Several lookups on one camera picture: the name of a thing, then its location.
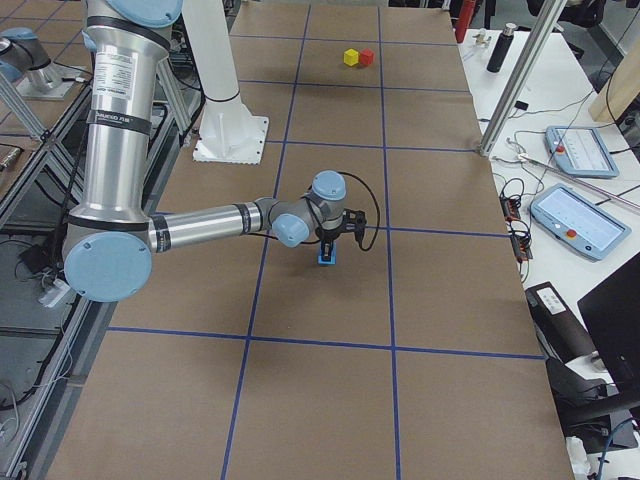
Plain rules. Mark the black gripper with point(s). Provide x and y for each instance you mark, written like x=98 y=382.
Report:
x=329 y=234

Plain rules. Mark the blue wooden block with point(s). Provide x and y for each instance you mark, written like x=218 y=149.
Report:
x=325 y=259

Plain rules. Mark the red wooden block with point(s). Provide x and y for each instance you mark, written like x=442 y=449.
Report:
x=366 y=57

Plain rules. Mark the yellow wooden block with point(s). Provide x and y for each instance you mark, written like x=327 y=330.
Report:
x=351 y=57

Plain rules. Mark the near teach pendant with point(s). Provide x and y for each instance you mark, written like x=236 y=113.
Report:
x=578 y=223

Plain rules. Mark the teach pendant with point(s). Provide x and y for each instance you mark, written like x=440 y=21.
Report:
x=580 y=152
x=578 y=223

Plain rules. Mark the black water bottle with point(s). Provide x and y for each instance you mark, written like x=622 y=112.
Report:
x=501 y=48

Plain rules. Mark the far teach pendant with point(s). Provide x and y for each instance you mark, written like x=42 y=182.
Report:
x=580 y=152

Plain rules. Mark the black computer monitor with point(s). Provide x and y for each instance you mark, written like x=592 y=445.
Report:
x=611 y=314

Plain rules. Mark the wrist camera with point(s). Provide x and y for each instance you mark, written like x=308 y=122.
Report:
x=356 y=223

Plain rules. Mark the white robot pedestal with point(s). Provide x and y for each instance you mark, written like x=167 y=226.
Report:
x=228 y=132

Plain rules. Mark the aluminium frame post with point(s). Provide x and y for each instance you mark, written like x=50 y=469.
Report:
x=536 y=40

